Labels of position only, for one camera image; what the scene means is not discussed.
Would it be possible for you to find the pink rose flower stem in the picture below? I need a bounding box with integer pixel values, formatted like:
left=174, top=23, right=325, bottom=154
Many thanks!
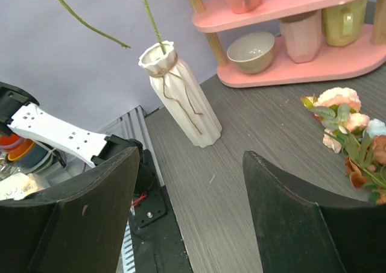
left=143, top=0, right=166, bottom=55

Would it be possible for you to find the aluminium frame rail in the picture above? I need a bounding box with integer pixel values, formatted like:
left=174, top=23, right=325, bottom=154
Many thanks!
left=99, top=106, right=152, bottom=149

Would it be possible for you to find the rust brown rose stem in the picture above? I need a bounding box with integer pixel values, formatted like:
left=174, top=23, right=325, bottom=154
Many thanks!
left=301, top=87, right=385, bottom=204

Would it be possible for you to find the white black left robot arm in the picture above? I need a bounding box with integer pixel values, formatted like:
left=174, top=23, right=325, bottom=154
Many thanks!
left=1, top=83, right=143, bottom=168

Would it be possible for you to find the blue flower stem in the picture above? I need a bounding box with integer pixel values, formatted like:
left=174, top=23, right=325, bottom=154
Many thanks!
left=362, top=119, right=386, bottom=139

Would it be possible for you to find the white ribbed ceramic vase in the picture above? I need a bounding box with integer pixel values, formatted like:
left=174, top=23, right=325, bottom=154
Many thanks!
left=138, top=40, right=222, bottom=148

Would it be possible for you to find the white slotted cable duct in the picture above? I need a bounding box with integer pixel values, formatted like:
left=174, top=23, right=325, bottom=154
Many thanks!
left=116, top=222, right=136, bottom=273

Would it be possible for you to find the pink faceted cup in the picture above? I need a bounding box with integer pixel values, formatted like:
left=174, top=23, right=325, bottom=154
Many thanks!
left=279, top=10, right=323, bottom=63

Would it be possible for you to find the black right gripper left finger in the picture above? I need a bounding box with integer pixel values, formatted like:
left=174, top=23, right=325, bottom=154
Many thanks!
left=1, top=148, right=139, bottom=272

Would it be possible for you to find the green mug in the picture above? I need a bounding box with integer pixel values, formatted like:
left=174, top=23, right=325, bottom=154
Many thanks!
left=321, top=0, right=367, bottom=47

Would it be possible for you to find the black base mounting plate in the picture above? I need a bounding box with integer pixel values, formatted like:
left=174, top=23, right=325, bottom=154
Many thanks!
left=128, top=149, right=192, bottom=272

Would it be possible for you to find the pink three-tier shelf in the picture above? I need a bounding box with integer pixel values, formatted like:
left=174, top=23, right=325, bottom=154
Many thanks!
left=189, top=0, right=385, bottom=88

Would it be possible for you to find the beige bowl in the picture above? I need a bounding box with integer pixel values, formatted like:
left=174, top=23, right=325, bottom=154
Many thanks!
left=227, top=31, right=276, bottom=74

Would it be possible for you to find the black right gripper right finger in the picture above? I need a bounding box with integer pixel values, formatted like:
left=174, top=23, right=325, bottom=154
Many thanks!
left=242, top=151, right=385, bottom=272

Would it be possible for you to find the peach rose flower stem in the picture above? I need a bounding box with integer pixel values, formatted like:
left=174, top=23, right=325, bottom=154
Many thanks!
left=43, top=0, right=131, bottom=49

